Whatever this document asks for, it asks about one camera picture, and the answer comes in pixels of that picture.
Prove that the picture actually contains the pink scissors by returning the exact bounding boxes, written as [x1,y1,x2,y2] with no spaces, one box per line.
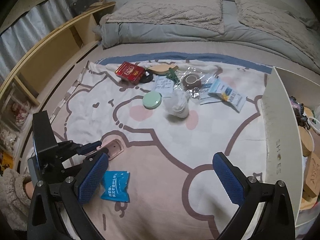
[97,139,124,161]

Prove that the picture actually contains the blue snack packet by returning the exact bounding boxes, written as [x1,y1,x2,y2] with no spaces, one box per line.
[101,171,130,202]

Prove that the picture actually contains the person left hand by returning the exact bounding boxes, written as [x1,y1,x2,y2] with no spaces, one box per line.
[23,181,34,199]

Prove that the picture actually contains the wooden box in bin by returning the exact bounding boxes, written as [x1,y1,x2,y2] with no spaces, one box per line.
[303,152,319,202]

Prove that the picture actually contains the wooden bedside shelf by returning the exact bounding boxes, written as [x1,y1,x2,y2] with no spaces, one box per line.
[1,2,116,170]

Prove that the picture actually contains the wooden round lid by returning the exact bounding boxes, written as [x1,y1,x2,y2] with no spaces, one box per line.
[298,126,315,157]

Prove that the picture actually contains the cartoon print blanket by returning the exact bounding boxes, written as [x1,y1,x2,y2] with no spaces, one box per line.
[50,55,272,239]

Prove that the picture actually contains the green round compact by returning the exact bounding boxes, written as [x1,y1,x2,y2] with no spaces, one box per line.
[142,91,162,109]

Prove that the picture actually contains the red cigarette box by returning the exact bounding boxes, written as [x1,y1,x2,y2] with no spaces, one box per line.
[114,62,145,85]

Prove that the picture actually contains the paper receipt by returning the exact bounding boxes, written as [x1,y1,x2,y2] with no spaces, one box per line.
[154,76,175,98]

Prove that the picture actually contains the white blue sachet packet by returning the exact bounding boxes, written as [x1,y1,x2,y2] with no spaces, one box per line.
[208,78,247,112]

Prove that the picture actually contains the wooden fan paddle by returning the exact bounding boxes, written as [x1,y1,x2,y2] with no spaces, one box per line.
[147,63,178,75]

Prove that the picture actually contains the green clothes peg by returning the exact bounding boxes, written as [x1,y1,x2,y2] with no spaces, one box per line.
[166,68,180,84]

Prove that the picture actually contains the brown tape roll in bag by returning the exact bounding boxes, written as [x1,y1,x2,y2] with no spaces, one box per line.
[174,66,222,100]

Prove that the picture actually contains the grey beige quilt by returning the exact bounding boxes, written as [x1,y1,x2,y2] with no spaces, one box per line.
[93,0,319,73]

